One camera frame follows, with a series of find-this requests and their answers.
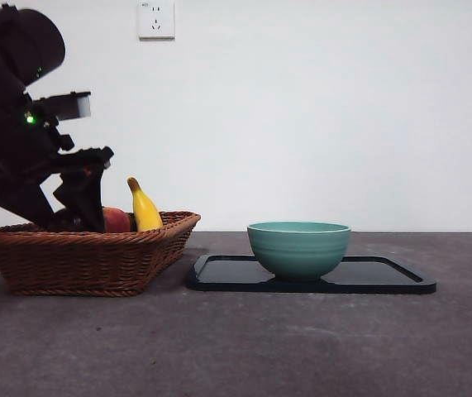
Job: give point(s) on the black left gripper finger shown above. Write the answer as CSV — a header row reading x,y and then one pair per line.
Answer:
x,y
16,198
87,198

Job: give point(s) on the teal ceramic bowl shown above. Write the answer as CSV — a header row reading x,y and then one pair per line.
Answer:
x,y
297,252

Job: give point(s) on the red yellow apple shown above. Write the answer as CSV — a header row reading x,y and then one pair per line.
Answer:
x,y
115,219

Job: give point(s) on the yellow banana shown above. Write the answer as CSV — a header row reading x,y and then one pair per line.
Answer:
x,y
146,211

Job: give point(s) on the brown wicker basket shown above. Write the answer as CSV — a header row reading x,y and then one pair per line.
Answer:
x,y
74,260

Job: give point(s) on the dark green plastic tray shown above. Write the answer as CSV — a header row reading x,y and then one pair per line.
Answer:
x,y
227,277

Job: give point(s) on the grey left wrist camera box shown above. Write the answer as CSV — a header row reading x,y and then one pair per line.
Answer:
x,y
82,105

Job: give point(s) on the white wall socket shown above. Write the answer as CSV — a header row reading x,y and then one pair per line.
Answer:
x,y
157,20

